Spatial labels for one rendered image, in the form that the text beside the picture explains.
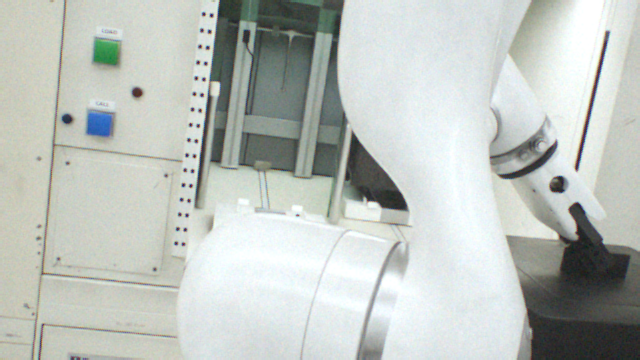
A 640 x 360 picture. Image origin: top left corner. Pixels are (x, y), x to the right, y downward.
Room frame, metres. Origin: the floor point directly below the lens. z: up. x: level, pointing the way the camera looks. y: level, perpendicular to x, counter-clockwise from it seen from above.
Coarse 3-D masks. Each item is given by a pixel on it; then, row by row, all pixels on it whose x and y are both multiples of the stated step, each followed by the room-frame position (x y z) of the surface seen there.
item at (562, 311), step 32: (512, 256) 1.01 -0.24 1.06; (544, 256) 1.04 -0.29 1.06; (576, 256) 0.98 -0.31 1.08; (544, 288) 0.91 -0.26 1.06; (576, 288) 0.93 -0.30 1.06; (608, 288) 0.95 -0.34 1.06; (544, 320) 0.82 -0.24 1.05; (576, 320) 0.83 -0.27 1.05; (608, 320) 0.84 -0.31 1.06; (544, 352) 0.82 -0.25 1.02; (576, 352) 0.83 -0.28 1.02; (608, 352) 0.84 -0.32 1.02
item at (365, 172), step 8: (352, 136) 1.83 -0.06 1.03; (352, 144) 1.82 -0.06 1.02; (360, 144) 1.77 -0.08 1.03; (352, 152) 1.80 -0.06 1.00; (360, 152) 1.77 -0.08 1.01; (352, 160) 1.78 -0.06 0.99; (360, 160) 1.77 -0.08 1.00; (368, 160) 1.77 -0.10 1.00; (352, 168) 1.77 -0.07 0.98; (360, 168) 1.77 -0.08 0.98; (368, 168) 1.77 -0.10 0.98; (376, 168) 1.78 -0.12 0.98; (352, 176) 1.77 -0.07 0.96; (360, 176) 1.77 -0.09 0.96; (368, 176) 1.77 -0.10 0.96; (376, 176) 1.78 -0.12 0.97; (384, 176) 1.78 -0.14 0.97; (352, 184) 1.77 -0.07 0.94; (360, 184) 1.77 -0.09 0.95; (368, 184) 1.77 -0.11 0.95; (376, 184) 1.78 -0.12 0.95; (384, 184) 1.78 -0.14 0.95; (392, 184) 1.78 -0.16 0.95; (368, 192) 1.84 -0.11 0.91; (368, 200) 1.80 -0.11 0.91
